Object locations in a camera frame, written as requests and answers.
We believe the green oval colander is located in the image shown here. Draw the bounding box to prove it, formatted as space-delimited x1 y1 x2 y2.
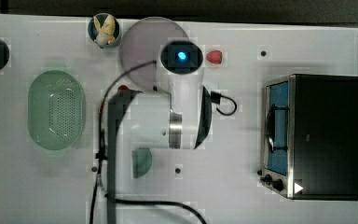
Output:
28 70 86 150

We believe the blue bowl with banana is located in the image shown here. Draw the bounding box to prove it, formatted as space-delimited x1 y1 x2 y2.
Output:
88 13 121 49

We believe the red toy strawberry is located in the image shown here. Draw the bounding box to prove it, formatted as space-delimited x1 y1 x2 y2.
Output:
118 85 129 91

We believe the silver toaster oven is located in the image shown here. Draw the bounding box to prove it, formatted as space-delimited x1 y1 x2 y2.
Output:
257 74 358 201

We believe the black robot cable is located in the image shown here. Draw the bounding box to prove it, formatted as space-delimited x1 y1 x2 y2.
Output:
88 60 239 224

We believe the lilac round plate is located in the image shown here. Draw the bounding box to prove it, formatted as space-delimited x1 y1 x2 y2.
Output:
119 17 188 91

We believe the orange slice toy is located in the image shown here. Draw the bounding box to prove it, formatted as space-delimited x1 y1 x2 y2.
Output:
98 104 103 115

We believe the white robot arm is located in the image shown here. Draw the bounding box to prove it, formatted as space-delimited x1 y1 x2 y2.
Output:
106 40 212 224

